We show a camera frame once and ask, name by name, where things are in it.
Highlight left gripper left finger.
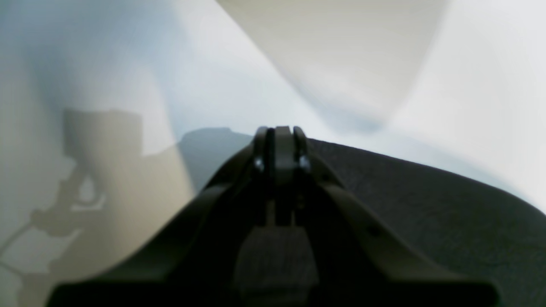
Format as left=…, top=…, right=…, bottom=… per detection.
left=47, top=127, right=284, bottom=307

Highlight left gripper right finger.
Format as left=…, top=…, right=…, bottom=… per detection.
left=284, top=127, right=500, bottom=307

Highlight black t-shirt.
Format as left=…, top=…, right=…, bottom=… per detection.
left=232, top=139, right=546, bottom=307

